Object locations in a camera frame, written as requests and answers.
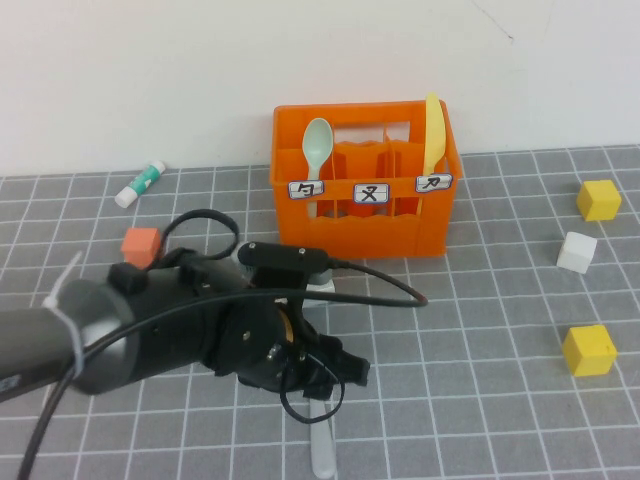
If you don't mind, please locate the white power adapter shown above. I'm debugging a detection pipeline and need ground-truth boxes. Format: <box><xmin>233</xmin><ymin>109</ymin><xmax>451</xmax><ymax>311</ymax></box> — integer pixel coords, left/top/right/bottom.
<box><xmin>299</xmin><ymin>269</ymin><xmax>336</xmax><ymax>297</ymax></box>

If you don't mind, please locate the thick black cable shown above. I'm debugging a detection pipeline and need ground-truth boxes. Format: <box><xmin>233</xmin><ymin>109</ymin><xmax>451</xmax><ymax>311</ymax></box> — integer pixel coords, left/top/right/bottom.
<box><xmin>17</xmin><ymin>257</ymin><xmax>429</xmax><ymax>480</ymax></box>

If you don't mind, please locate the white green glue stick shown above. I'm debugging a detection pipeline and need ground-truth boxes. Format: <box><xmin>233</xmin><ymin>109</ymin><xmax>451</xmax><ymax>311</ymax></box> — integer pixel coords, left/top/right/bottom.
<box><xmin>114</xmin><ymin>160</ymin><xmax>168</xmax><ymax>210</ymax></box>

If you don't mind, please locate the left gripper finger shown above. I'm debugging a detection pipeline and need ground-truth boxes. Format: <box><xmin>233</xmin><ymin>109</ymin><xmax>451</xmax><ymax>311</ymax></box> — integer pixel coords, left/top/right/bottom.
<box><xmin>302</xmin><ymin>376</ymin><xmax>336</xmax><ymax>402</ymax></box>
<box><xmin>334</xmin><ymin>343</ymin><xmax>372</xmax><ymax>389</ymax></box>

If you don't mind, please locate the white spoon label sticker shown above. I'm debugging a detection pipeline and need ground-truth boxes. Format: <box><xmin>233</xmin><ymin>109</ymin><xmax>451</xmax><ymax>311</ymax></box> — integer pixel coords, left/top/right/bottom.
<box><xmin>288</xmin><ymin>180</ymin><xmax>326</xmax><ymax>201</ymax></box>

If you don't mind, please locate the yellow cube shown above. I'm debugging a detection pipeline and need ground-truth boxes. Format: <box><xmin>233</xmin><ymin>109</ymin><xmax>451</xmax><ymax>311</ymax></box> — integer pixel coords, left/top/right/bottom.
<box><xmin>575</xmin><ymin>180</ymin><xmax>623</xmax><ymax>223</ymax></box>
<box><xmin>561</xmin><ymin>324</ymin><xmax>620</xmax><ymax>378</ymax></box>

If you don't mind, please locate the white fork label sticker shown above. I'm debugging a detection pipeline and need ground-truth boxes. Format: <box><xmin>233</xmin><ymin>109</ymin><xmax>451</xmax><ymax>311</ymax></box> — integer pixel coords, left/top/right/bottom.
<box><xmin>353</xmin><ymin>182</ymin><xmax>391</xmax><ymax>205</ymax></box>

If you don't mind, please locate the white cube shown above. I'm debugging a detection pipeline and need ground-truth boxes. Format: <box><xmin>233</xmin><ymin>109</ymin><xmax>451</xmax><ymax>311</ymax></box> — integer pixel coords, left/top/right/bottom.
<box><xmin>556</xmin><ymin>231</ymin><xmax>599</xmax><ymax>275</ymax></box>

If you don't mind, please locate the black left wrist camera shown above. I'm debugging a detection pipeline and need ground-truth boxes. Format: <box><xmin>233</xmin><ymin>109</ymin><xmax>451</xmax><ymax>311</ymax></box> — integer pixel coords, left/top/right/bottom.
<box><xmin>236</xmin><ymin>241</ymin><xmax>330</xmax><ymax>276</ymax></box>

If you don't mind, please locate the thin black gripper wire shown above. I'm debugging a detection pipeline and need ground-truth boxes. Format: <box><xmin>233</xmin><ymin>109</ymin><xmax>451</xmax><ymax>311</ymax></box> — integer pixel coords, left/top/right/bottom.
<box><xmin>278</xmin><ymin>352</ymin><xmax>347</xmax><ymax>426</ymax></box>

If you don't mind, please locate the white knife label sticker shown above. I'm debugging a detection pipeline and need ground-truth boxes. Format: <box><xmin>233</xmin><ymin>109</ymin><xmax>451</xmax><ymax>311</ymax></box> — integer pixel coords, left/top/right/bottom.
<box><xmin>415</xmin><ymin>173</ymin><xmax>454</xmax><ymax>195</ymax></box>

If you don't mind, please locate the grey white-checked tablecloth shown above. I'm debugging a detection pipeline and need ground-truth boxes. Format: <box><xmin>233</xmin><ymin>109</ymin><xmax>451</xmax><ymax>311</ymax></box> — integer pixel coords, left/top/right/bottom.
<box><xmin>0</xmin><ymin>144</ymin><xmax>640</xmax><ymax>480</ymax></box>

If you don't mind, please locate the grey plastic fork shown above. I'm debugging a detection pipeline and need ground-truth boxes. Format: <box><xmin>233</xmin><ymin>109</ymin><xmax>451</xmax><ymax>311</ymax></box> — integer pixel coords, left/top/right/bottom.
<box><xmin>309</xmin><ymin>397</ymin><xmax>338</xmax><ymax>479</ymax></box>

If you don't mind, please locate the thin black cable loop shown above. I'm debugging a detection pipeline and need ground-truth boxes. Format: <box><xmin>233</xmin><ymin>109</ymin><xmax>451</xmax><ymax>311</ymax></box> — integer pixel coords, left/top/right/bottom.
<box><xmin>158</xmin><ymin>208</ymin><xmax>240</xmax><ymax>262</ymax></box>

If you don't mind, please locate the white zip tie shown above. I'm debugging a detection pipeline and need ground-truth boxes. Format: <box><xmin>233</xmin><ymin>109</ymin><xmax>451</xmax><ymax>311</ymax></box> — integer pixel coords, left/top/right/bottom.
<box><xmin>41</xmin><ymin>251</ymin><xmax>88</xmax><ymax>384</ymax></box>

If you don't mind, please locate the yellow plastic knife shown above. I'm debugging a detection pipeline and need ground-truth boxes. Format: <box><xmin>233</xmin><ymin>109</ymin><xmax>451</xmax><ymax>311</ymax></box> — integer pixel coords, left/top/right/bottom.
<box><xmin>417</xmin><ymin>92</ymin><xmax>448</xmax><ymax>218</ymax></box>

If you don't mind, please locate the orange plastic cutlery holder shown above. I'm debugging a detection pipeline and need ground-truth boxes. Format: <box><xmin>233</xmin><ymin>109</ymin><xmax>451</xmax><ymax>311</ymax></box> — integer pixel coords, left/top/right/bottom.
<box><xmin>272</xmin><ymin>99</ymin><xmax>464</xmax><ymax>261</ymax></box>

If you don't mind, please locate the salmon orange cube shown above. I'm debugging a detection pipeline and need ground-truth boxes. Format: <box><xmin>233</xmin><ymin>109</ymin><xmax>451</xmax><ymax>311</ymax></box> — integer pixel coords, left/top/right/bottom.
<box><xmin>121</xmin><ymin>227</ymin><xmax>163</xmax><ymax>270</ymax></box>

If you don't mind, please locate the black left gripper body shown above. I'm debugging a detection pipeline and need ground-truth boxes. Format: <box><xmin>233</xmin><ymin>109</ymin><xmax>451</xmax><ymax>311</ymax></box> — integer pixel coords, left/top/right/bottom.
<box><xmin>268</xmin><ymin>298</ymin><xmax>347</xmax><ymax>397</ymax></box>

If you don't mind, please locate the mint green plastic spoon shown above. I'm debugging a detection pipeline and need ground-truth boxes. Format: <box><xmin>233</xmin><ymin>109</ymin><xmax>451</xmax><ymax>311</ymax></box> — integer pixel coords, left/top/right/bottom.
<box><xmin>301</xmin><ymin>117</ymin><xmax>335</xmax><ymax>219</ymax></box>

